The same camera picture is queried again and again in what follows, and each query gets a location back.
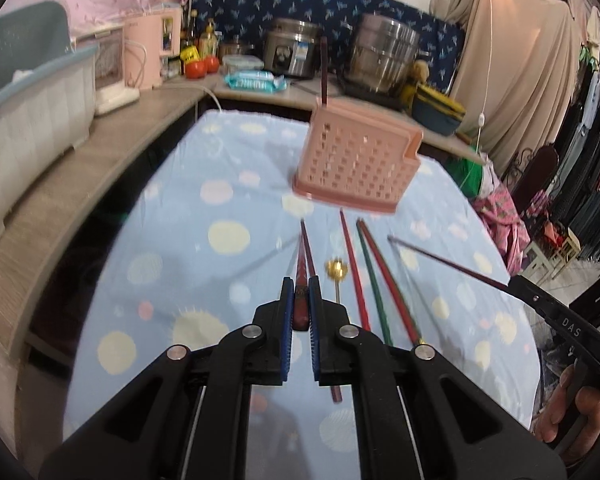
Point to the beige curtain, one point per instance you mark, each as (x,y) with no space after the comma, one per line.
(520,70)

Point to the dark brown chopstick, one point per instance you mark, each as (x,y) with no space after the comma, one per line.
(445,262)
(336,394)
(324,70)

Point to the wooden counter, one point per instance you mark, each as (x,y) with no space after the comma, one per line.
(80,180)

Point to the pink floral cloth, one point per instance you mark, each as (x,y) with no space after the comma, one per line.
(505,225)

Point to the blue wet wipes pack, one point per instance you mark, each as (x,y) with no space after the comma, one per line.
(252,82)

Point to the brown loofah sponge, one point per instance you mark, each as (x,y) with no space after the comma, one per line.
(420,70)

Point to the green bag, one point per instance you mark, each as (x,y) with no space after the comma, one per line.
(475,180)

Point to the dark wooden chair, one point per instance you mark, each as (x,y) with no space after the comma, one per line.
(535,175)

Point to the black induction cooktop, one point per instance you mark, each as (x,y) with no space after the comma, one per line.
(365,94)

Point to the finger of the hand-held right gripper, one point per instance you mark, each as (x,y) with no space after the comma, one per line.
(527,292)

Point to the pink perforated utensil basket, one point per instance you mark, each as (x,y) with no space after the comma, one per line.
(355,160)

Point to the grey plastic storage bin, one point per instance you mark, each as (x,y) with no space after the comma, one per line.
(25,125)

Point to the blue printed cloth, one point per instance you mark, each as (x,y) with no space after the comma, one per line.
(260,2)

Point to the yellow oil bottle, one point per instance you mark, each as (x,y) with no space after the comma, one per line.
(209,40)

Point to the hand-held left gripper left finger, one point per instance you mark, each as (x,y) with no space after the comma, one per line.
(288,330)

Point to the small beige stool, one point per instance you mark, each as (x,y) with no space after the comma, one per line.
(555,255)

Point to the white kitchen appliance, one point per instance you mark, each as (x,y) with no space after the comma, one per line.
(112,80)

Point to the yellow packet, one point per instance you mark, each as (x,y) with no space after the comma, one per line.
(190,54)

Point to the green chopstick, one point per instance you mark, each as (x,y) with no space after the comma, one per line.
(375,285)

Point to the steel steamer pot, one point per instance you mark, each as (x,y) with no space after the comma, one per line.
(385,55)

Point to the red patterned chopstick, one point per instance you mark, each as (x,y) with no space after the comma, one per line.
(300,305)

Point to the person's right hand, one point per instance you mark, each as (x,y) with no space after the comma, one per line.
(550,410)

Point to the small steel pot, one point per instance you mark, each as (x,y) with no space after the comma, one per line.
(235,47)

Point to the blue bowl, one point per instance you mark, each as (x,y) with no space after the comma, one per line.
(435,120)

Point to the red tomato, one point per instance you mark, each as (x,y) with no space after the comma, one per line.
(212,64)
(196,70)

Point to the pink electric kettle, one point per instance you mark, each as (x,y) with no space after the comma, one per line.
(145,50)

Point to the clear plastic food container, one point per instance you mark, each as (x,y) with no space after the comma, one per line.
(242,63)

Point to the blue dotted tablecloth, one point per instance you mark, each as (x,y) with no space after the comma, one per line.
(205,220)

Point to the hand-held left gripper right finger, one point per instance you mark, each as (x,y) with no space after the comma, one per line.
(314,340)

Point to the steel rice cooker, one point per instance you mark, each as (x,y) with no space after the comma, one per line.
(290,50)

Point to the row of hanging clothes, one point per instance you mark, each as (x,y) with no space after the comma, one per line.
(595,160)

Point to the dark sauce bottle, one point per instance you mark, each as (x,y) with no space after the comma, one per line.
(193,30)

